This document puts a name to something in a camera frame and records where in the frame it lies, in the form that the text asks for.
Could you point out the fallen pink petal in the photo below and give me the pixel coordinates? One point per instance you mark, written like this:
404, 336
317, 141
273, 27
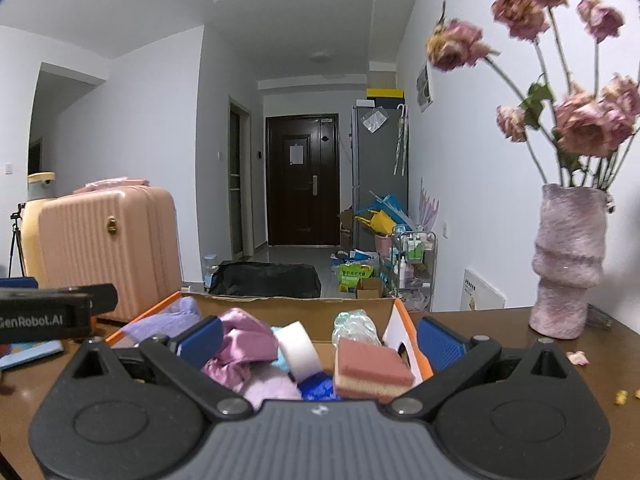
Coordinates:
577, 357

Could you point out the white light switch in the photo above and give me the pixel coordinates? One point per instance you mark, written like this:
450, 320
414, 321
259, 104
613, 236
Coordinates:
7, 167

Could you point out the small yellow scrap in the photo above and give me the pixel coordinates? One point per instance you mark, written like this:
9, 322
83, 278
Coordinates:
621, 396

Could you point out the purple wall decoration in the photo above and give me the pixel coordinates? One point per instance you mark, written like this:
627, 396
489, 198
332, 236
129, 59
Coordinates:
429, 210

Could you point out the tall brown cardboard box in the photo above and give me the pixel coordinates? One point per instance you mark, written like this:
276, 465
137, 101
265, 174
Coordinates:
346, 225

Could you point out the black tripod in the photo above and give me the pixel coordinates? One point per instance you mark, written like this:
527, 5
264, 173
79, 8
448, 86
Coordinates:
15, 240

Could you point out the pink satin cloth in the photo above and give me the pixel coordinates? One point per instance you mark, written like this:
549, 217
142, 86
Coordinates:
240, 345

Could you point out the white wall panel box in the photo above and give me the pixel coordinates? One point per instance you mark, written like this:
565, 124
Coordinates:
425, 87

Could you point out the white flat panel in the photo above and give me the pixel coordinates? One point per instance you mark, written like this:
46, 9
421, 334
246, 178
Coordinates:
480, 292

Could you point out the clear water bottle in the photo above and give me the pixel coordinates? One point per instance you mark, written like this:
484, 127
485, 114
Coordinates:
210, 270

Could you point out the pink and yellow sponge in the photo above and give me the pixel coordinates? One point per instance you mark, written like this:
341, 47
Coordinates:
372, 365

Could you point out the yellow and black box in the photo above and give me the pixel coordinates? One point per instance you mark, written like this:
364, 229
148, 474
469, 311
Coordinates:
385, 92

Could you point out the black bag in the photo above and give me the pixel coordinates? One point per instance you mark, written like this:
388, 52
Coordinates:
265, 280

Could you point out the cardboard box with orange rim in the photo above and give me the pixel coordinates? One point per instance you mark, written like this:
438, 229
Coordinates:
280, 310

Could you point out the pink ribbed suitcase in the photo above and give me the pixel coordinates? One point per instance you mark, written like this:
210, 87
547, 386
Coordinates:
110, 250

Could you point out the bunch of dried roses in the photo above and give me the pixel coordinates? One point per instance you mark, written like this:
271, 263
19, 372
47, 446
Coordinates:
582, 120

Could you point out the hanging folded umbrella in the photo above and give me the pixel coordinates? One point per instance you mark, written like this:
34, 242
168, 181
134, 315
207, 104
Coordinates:
400, 145

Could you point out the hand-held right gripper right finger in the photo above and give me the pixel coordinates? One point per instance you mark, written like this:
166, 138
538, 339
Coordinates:
440, 340

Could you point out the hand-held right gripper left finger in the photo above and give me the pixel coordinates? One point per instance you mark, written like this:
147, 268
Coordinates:
200, 340

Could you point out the grey refrigerator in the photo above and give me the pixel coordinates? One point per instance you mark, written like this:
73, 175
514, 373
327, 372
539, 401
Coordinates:
380, 170

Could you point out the white paper sheet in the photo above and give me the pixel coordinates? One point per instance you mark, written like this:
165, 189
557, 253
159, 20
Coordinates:
296, 154

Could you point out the purple plush toy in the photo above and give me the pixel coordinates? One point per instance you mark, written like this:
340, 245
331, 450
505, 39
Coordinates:
270, 387

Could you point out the pink bucket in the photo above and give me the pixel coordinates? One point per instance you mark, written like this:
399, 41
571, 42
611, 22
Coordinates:
384, 245

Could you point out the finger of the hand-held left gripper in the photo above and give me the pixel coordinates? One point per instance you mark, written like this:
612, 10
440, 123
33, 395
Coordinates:
75, 294

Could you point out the blue tissue pack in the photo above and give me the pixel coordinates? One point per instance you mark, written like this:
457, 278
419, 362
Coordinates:
25, 352

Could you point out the small open cardboard box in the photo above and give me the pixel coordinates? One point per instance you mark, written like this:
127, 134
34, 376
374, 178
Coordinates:
369, 289

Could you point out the green printed bag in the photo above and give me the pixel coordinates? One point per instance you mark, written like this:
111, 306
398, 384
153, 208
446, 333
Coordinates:
355, 275

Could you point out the crumpled clear plastic bag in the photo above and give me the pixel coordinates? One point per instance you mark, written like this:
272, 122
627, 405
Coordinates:
355, 327

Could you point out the yellow bottle with grey collar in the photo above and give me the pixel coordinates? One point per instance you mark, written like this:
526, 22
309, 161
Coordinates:
30, 230

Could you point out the lavender towel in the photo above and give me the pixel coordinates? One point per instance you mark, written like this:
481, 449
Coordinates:
170, 317

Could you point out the dark brown door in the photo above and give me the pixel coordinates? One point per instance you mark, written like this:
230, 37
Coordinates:
300, 190

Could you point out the white foam sponge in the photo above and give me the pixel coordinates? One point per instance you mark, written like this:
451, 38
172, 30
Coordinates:
300, 350

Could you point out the pink textured vase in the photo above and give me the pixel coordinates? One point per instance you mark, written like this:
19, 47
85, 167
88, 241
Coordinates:
567, 260

